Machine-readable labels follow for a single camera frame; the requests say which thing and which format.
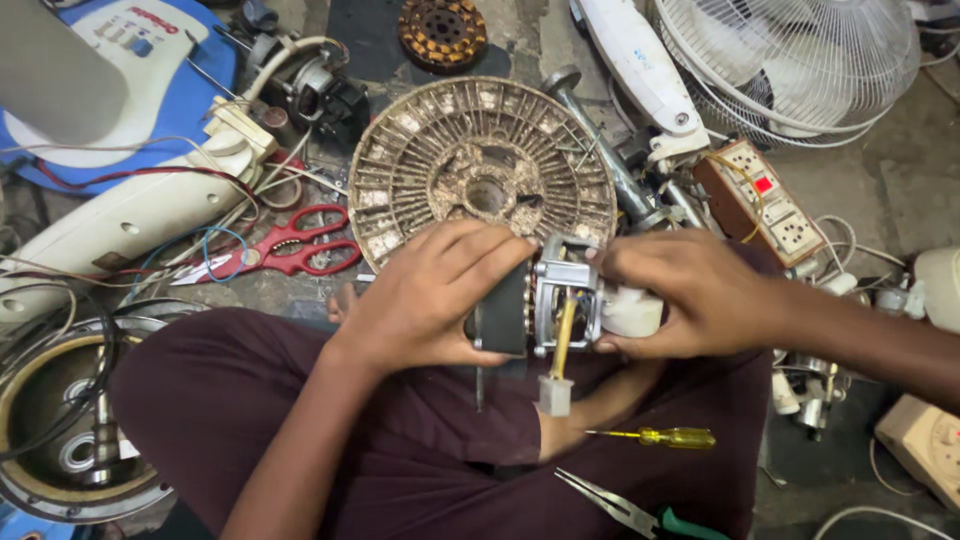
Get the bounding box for person's left hand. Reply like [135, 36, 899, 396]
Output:
[324, 219, 540, 376]

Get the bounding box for person's right hand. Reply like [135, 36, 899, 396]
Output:
[585, 228, 789, 360]

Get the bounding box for small fan motor assembly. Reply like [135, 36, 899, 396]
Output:
[465, 234, 666, 414]

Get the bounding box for person's foot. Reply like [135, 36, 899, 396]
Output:
[326, 281, 361, 325]

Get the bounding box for brown wooden socket board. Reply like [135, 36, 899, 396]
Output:
[691, 138, 828, 270]

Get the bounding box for maroon trousers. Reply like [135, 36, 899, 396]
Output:
[108, 241, 785, 540]

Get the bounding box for small metal motor parts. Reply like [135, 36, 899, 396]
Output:
[771, 348, 852, 444]

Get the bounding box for white connector block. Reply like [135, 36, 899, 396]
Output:
[537, 375, 576, 418]

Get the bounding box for chrome metal pipe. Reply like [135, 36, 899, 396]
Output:
[541, 64, 676, 234]

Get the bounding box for white fan stand neck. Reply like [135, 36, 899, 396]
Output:
[570, 0, 712, 162]

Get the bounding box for white table fan guard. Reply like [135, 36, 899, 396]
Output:
[648, 0, 922, 149]

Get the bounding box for beige timer box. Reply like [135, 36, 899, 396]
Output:
[874, 393, 960, 513]

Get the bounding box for white plastic fan housing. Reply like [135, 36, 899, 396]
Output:
[0, 97, 280, 325]

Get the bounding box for blue and white appliance panel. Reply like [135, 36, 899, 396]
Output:
[0, 0, 240, 198]

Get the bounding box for round metal motor casing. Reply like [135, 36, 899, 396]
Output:
[0, 300, 211, 526]

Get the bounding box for yellow handled screwdriver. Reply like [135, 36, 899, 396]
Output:
[585, 426, 717, 451]

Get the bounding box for red handled scissors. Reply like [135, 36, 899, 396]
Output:
[171, 204, 363, 287]

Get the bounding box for blue wire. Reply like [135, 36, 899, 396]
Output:
[120, 225, 250, 309]

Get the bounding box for green handled needle-nose pliers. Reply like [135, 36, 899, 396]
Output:
[554, 467, 732, 540]

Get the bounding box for black motor with white hose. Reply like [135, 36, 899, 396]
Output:
[213, 7, 372, 147]

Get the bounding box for copper wound stator ring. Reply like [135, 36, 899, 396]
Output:
[396, 0, 489, 74]

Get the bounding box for white cable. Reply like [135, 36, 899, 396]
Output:
[812, 505, 960, 540]

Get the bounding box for red wire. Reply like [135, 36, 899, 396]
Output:
[33, 153, 264, 226]

